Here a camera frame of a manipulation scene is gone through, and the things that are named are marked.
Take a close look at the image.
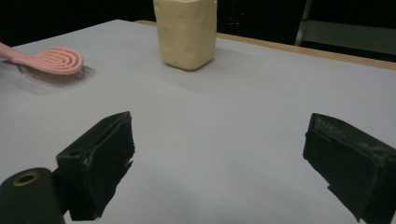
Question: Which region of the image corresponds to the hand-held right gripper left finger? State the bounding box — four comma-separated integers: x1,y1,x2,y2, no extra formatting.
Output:
55,110,136,222

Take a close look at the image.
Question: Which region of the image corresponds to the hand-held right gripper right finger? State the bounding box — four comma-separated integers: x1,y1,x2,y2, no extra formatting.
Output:
303,112,396,224

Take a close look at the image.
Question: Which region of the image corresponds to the pink hairbrush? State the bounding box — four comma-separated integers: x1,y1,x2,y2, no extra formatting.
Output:
0,41,87,85

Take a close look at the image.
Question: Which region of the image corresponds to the cream ceramic container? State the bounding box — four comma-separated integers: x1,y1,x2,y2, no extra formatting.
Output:
152,0,219,72

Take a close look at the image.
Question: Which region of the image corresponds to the grey panel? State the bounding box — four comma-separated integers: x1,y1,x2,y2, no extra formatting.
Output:
301,20,396,63

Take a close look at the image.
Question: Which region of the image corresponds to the metal stand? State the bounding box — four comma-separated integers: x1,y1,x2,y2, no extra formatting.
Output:
293,0,313,47

